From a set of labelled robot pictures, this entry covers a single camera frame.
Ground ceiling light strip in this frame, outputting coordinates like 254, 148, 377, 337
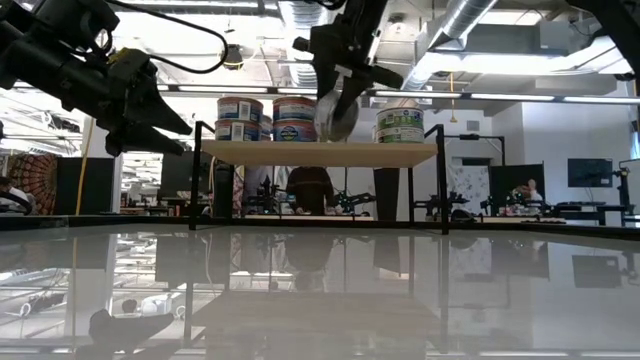
0, 82, 640, 105

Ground black metal table frame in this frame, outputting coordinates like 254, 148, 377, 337
0, 213, 640, 241

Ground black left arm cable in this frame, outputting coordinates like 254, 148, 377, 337
104, 0, 230, 75

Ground yellow cable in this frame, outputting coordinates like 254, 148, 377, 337
74, 117, 96, 216

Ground wooden shelf black metal legs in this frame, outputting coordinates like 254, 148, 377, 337
188, 119, 450, 236

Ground black ceiling dome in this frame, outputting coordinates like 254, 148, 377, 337
222, 43, 245, 71

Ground black pillar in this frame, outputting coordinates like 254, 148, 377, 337
373, 167, 401, 222

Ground red patterned cushion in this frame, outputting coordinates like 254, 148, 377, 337
5, 152, 61, 216

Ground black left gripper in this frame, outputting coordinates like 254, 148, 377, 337
97, 48, 194, 157

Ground person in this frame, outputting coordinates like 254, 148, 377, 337
0, 175, 31, 214
285, 166, 335, 216

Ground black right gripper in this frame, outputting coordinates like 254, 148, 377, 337
292, 22, 405, 121

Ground black desk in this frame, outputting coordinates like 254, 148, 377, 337
549, 201, 639, 226

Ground black computer monitor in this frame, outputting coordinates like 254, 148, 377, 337
56, 157, 116, 215
158, 151, 201, 201
489, 163, 546, 216
567, 158, 614, 189

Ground silver ventilation duct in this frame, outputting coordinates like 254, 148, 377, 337
277, 0, 324, 89

